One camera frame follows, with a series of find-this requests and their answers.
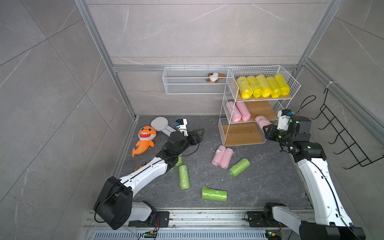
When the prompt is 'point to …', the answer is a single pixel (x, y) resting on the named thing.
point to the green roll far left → (171, 169)
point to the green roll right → (239, 167)
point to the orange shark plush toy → (146, 135)
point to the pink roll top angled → (245, 113)
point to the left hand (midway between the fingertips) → (202, 129)
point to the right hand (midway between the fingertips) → (267, 127)
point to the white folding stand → (161, 124)
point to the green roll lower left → (184, 177)
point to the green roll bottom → (214, 194)
